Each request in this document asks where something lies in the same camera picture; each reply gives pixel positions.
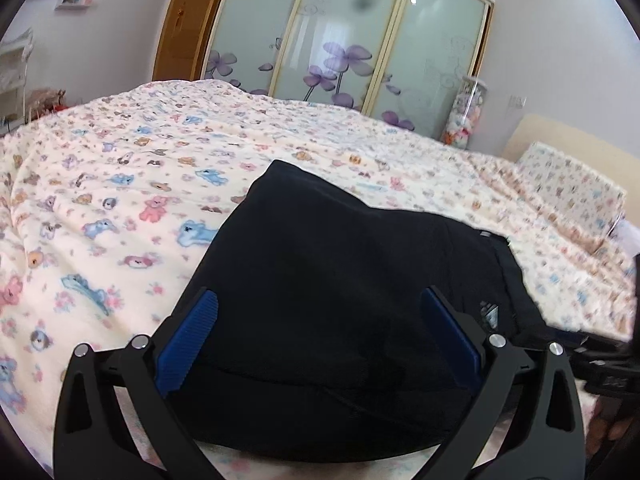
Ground bear printed blanket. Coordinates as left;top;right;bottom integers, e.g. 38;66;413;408
0;79;640;480

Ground wooden door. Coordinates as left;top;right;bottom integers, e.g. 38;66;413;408
152;0;224;82

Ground wardrobe with flowered glass doors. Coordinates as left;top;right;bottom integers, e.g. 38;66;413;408
202;0;496;142

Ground bear printed pillow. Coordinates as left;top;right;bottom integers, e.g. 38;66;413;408
515;141;629;257

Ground person's right hand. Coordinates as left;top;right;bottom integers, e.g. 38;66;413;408
586;399;640;462

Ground beige headboard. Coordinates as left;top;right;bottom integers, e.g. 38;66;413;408
501;114;640;197

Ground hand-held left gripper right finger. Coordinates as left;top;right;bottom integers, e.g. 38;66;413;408
420;286;587;480

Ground clear cylinder of plush toys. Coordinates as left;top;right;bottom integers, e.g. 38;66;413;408
441;75;489;150

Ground white storage rack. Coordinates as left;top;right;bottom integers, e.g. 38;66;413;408
0;27;36;127

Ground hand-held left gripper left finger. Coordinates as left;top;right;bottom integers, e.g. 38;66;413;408
52;287;221;480

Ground black pants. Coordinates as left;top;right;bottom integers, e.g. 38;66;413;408
167;159;547;462

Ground pile of bags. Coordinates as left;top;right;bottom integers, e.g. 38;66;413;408
24;88;69;117

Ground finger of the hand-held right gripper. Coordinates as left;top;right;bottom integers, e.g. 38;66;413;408
520;327;591;357

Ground lilac pillow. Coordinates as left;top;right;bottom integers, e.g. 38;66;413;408
612;214;640;262

